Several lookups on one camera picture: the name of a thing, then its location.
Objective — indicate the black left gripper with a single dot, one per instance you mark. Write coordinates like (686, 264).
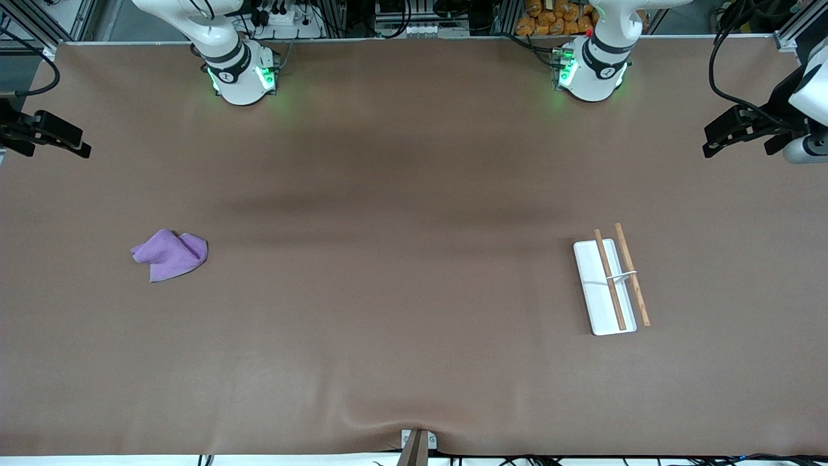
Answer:
(773, 109)

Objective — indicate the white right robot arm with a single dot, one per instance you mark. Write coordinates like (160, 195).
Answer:
(239, 77)

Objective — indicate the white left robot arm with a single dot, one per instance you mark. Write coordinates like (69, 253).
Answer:
(598, 71)

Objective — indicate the white bracket with brown post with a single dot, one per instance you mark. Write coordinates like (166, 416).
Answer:
(418, 446)

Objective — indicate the white power strip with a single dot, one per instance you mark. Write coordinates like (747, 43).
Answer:
(291, 22)

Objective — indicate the orange snack packets pile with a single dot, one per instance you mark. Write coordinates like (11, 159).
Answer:
(550, 19)

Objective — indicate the purple microfibre towel grey edge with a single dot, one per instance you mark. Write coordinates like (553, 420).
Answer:
(169, 255)

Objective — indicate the aluminium frame profile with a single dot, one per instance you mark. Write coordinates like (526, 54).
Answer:
(792, 35)
(39, 26)

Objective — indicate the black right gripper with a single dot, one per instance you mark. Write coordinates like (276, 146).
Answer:
(14, 125)

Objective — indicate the brown table cover mat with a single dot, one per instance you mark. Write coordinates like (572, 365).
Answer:
(388, 291)

